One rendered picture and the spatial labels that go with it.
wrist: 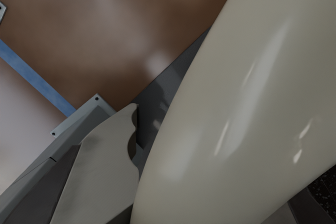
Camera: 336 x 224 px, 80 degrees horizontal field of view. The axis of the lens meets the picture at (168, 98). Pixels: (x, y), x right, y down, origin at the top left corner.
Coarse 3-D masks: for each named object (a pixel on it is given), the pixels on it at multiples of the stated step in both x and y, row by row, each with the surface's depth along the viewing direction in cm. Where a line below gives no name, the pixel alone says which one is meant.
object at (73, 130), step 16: (96, 96) 113; (80, 112) 120; (96, 112) 111; (112, 112) 116; (64, 128) 128; (80, 128) 98; (64, 144) 87; (48, 160) 78; (32, 176) 72; (16, 192) 67; (0, 208) 64
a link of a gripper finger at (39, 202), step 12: (72, 156) 8; (60, 168) 8; (48, 180) 7; (60, 180) 7; (36, 192) 7; (48, 192) 7; (60, 192) 7; (24, 204) 6; (36, 204) 6; (48, 204) 6; (12, 216) 6; (24, 216) 6; (36, 216) 6; (48, 216) 6
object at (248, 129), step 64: (256, 0) 2; (320, 0) 2; (192, 64) 4; (256, 64) 2; (320, 64) 2; (192, 128) 3; (256, 128) 3; (320, 128) 2; (192, 192) 3; (256, 192) 3
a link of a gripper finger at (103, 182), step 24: (120, 120) 11; (96, 144) 9; (120, 144) 9; (72, 168) 8; (96, 168) 8; (120, 168) 8; (72, 192) 7; (96, 192) 7; (120, 192) 7; (72, 216) 6; (96, 216) 6; (120, 216) 6
